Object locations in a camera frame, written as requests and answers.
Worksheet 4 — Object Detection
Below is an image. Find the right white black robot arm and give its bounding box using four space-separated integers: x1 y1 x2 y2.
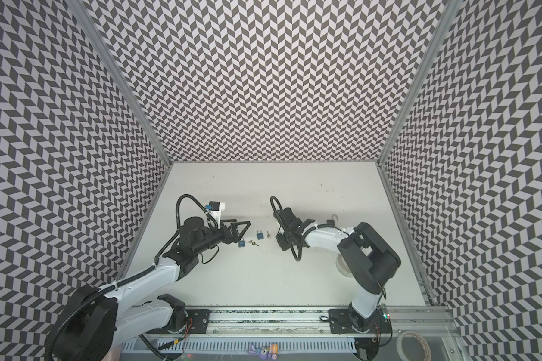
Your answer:
273 208 401 333

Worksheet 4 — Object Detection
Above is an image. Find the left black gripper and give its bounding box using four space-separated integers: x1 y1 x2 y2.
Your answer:
193 220 251 257

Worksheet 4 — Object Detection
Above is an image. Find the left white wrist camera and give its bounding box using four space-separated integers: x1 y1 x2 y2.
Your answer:
206 201 226 224

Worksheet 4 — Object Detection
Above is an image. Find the blue padlock with keys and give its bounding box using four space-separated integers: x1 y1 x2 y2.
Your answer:
238 238 259 248

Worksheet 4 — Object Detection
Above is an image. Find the white slotted cable duct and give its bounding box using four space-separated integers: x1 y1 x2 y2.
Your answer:
119 338 358 355

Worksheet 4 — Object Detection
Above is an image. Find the purple toy figure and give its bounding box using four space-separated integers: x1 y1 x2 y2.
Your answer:
247 343 279 361

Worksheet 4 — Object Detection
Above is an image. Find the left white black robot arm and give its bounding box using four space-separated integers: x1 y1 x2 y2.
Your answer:
44 194 251 360

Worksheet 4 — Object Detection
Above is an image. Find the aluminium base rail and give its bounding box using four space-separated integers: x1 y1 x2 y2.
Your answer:
117 304 462 339

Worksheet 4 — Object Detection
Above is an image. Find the white tape roll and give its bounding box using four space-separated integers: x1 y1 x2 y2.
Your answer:
395 331 432 361

